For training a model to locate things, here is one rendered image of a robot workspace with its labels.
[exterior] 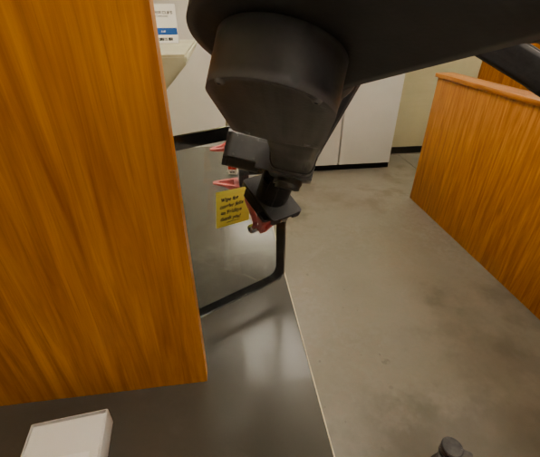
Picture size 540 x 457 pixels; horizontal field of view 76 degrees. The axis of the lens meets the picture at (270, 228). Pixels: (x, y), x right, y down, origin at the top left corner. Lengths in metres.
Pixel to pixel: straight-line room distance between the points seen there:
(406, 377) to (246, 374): 1.36
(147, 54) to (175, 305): 0.37
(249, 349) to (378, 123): 3.56
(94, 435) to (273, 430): 0.29
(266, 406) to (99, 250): 0.41
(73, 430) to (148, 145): 0.48
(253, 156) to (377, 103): 3.58
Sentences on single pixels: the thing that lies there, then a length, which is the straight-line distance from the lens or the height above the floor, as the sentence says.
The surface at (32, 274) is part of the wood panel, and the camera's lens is 0.61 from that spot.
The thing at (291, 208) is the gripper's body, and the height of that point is 1.27.
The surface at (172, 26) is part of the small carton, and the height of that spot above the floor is 1.54.
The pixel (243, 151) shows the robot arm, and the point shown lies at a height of 1.39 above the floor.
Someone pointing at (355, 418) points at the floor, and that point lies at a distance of 1.83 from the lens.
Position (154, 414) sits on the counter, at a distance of 0.74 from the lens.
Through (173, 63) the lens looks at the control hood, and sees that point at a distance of 0.52.
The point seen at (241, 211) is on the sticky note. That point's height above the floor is 1.22.
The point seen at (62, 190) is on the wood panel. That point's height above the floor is 1.36.
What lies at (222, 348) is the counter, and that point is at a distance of 0.80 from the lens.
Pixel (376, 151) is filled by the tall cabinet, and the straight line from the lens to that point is 4.23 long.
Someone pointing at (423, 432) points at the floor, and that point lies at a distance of 1.88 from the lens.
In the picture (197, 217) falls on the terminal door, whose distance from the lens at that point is 0.65.
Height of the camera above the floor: 1.56
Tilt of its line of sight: 32 degrees down
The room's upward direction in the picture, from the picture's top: straight up
